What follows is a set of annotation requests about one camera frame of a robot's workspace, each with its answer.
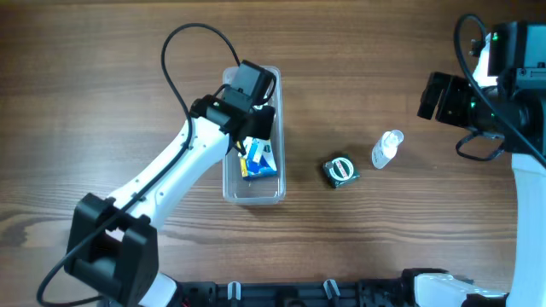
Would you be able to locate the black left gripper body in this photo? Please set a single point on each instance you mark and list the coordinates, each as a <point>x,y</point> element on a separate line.
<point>260,124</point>

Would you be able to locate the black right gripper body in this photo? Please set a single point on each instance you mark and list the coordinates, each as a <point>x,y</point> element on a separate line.
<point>446,105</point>

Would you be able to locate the blue VapoDrops box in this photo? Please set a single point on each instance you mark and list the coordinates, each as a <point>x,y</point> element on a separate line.
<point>265,168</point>

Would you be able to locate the small white bottle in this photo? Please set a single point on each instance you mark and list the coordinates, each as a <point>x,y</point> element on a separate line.
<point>386,148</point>

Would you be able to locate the green square packet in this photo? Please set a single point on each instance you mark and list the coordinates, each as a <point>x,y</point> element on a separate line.
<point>340,171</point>

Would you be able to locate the white Panadol box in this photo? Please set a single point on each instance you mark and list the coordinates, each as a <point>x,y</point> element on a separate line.
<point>254,149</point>

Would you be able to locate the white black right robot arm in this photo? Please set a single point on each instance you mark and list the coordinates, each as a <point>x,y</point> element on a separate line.
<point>500,95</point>

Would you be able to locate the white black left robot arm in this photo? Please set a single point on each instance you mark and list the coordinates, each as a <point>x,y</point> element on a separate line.
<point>113,242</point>

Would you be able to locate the clear plastic container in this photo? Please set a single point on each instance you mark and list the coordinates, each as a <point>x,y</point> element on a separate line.
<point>264,190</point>

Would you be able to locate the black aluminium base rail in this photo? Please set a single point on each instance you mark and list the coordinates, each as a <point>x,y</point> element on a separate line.
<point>363,293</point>

